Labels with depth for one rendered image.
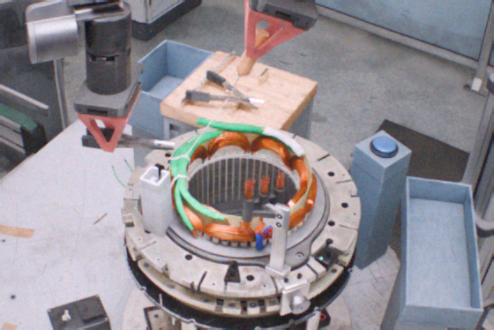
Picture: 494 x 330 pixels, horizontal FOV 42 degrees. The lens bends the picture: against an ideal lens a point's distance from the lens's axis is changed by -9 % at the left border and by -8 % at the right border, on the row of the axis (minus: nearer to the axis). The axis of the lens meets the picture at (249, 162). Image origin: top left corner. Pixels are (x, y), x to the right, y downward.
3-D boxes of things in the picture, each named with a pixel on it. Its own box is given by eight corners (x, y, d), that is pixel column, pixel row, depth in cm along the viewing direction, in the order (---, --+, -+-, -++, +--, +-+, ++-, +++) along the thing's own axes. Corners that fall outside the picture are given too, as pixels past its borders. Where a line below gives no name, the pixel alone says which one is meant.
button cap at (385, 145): (385, 158, 110) (385, 153, 109) (367, 146, 112) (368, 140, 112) (400, 148, 112) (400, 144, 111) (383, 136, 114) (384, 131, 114)
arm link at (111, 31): (136, 9, 75) (125, -12, 79) (77, 18, 73) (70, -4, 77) (136, 59, 80) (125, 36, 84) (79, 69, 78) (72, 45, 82)
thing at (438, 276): (430, 414, 102) (483, 311, 83) (366, 408, 103) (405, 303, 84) (430, 297, 120) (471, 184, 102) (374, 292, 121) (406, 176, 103)
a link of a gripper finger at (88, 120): (79, 158, 88) (74, 100, 82) (95, 125, 93) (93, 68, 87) (128, 166, 87) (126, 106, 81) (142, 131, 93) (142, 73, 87)
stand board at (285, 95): (160, 115, 116) (160, 102, 114) (217, 61, 129) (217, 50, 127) (268, 153, 109) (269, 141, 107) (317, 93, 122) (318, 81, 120)
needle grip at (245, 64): (235, 74, 79) (257, 34, 76) (235, 64, 81) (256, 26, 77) (249, 78, 80) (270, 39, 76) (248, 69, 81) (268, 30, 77)
